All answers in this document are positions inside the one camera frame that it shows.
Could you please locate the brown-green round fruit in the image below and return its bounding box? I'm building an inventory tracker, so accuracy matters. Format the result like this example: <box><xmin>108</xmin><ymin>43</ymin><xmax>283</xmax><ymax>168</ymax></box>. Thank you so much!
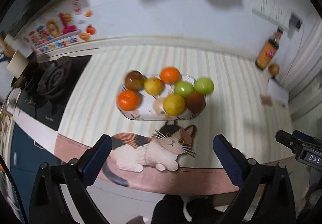
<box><xmin>125</xmin><ymin>71</ymin><xmax>146</xmax><ymax>91</ymax></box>

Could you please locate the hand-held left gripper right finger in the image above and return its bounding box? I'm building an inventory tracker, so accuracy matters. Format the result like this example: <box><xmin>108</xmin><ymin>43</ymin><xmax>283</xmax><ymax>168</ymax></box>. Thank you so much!
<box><xmin>213</xmin><ymin>134</ymin><xmax>296</xmax><ymax>224</ymax></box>

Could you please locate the small yellow citrus fruit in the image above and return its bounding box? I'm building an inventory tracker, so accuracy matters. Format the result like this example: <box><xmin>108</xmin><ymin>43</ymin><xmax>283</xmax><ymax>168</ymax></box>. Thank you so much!
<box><xmin>144</xmin><ymin>77</ymin><xmax>165</xmax><ymax>96</ymax></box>

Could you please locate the colourful wall sticker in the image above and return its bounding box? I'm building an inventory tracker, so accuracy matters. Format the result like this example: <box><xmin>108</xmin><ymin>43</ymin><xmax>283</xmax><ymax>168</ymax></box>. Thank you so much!
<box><xmin>24</xmin><ymin>0</ymin><xmax>97</xmax><ymax>52</ymax></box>

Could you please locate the black gas stove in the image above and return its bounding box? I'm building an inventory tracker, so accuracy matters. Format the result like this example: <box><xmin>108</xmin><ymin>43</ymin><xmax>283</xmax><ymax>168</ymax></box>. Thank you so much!
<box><xmin>15</xmin><ymin>54</ymin><xmax>92</xmax><ymax>131</ymax></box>

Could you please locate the green apple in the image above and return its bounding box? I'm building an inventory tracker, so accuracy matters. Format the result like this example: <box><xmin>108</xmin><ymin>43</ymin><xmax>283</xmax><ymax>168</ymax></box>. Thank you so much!
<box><xmin>193</xmin><ymin>77</ymin><xmax>214</xmax><ymax>94</ymax></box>
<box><xmin>174</xmin><ymin>81</ymin><xmax>195</xmax><ymax>97</ymax></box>

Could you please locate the large yellow citrus fruit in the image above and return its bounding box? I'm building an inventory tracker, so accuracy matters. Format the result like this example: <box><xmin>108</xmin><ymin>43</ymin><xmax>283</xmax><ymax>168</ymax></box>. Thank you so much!
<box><xmin>163</xmin><ymin>94</ymin><xmax>187</xmax><ymax>115</ymax></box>

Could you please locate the dark soy sauce bottle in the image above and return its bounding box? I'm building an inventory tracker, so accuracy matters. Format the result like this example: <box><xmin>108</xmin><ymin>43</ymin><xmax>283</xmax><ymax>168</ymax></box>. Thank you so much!
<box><xmin>255</xmin><ymin>28</ymin><xmax>283</xmax><ymax>71</ymax></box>

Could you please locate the person's dark fleece clothing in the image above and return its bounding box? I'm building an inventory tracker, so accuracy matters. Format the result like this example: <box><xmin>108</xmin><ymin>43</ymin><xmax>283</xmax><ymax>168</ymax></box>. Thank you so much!
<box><xmin>151</xmin><ymin>194</ymin><xmax>219</xmax><ymax>224</ymax></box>

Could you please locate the white wall socket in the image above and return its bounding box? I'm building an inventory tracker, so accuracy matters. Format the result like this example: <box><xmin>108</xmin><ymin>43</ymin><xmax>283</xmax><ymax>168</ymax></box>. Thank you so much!
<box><xmin>269</xmin><ymin>4</ymin><xmax>288</xmax><ymax>23</ymax></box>
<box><xmin>252</xmin><ymin>0</ymin><xmax>271</xmax><ymax>17</ymax></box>

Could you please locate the dark red orange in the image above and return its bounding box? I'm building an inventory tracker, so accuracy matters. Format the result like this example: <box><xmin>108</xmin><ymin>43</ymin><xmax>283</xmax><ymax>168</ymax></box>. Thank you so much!
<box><xmin>186</xmin><ymin>92</ymin><xmax>206</xmax><ymax>113</ymax></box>

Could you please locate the white box at right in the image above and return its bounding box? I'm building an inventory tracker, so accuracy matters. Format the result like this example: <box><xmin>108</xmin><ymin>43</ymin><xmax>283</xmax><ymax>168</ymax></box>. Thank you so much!
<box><xmin>267</xmin><ymin>79</ymin><xmax>290</xmax><ymax>107</ymax></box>

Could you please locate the blue cabinet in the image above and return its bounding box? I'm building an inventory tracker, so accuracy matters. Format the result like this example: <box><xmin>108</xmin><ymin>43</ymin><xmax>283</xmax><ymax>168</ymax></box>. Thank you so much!
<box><xmin>10</xmin><ymin>123</ymin><xmax>66</xmax><ymax>214</ymax></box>

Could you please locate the striped cat print tablecloth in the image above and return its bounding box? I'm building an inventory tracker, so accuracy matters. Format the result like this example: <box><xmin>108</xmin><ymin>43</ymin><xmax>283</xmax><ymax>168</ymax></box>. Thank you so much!
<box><xmin>54</xmin><ymin>38</ymin><xmax>295</xmax><ymax>194</ymax></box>

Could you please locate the floral ceramic plate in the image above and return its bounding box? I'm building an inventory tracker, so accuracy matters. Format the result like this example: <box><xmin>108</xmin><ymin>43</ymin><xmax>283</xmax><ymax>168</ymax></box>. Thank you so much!
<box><xmin>116</xmin><ymin>73</ymin><xmax>207</xmax><ymax>120</ymax></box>

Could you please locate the black plug adapter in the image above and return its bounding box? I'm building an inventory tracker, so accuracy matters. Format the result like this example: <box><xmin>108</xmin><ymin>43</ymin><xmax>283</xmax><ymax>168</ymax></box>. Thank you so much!
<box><xmin>289</xmin><ymin>12</ymin><xmax>302</xmax><ymax>30</ymax></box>

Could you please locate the brown kiwi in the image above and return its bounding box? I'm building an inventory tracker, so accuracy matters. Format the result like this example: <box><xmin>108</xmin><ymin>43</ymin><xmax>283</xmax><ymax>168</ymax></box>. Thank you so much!
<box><xmin>268</xmin><ymin>63</ymin><xmax>280</xmax><ymax>76</ymax></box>

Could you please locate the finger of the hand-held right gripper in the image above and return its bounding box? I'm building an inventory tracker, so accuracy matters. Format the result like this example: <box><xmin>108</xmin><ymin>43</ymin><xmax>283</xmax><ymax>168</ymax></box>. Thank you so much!
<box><xmin>275</xmin><ymin>130</ymin><xmax>306</xmax><ymax>154</ymax></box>
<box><xmin>292</xmin><ymin>130</ymin><xmax>322</xmax><ymax>145</ymax></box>

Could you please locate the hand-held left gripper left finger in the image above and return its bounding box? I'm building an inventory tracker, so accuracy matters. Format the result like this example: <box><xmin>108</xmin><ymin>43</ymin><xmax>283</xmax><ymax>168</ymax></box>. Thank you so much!
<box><xmin>30</xmin><ymin>134</ymin><xmax>113</xmax><ymax>224</ymax></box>

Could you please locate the orange mandarin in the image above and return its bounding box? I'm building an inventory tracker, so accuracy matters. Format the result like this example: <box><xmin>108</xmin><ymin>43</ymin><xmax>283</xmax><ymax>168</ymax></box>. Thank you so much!
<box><xmin>160</xmin><ymin>66</ymin><xmax>182</xmax><ymax>84</ymax></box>
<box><xmin>117</xmin><ymin>89</ymin><xmax>141</xmax><ymax>111</ymax></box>

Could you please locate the cream utensil holder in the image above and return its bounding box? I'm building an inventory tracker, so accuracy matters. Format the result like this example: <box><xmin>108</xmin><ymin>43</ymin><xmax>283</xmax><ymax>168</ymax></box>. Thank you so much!
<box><xmin>7</xmin><ymin>50</ymin><xmax>28</xmax><ymax>79</ymax></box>

